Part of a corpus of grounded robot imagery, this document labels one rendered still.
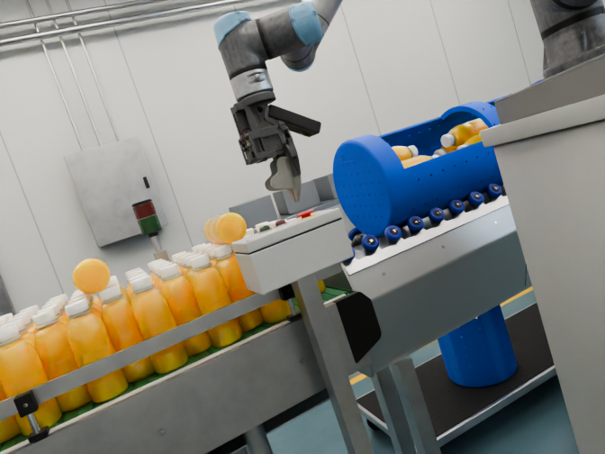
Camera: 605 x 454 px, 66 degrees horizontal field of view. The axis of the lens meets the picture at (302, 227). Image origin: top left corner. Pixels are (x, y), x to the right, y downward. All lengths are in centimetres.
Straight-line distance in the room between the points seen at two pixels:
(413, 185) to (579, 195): 40
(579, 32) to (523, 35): 577
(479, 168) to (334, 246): 63
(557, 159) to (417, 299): 49
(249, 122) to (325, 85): 420
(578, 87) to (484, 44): 543
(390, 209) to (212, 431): 67
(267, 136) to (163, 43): 393
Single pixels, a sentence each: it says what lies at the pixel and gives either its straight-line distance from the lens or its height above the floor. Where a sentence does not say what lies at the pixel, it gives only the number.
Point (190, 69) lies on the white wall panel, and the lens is 472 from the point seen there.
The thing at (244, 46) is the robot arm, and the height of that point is 143.
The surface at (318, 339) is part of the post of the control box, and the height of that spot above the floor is 87.
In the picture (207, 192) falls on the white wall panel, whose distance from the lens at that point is 450.
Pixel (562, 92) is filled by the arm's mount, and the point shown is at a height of 117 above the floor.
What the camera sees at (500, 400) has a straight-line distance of 201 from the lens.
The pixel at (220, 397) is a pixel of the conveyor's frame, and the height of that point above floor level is 82.
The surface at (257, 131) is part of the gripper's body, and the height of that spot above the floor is 128.
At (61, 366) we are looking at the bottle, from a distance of 100.
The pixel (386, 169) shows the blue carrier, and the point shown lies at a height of 113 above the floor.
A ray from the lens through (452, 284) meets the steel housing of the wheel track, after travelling 134.
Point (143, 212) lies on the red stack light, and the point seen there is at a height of 123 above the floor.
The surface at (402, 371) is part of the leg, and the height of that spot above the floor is 61.
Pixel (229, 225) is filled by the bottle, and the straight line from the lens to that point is 102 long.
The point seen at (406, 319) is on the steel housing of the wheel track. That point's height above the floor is 74.
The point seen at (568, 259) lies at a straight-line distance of 111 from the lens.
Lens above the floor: 118
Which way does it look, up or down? 6 degrees down
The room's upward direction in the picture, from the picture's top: 18 degrees counter-clockwise
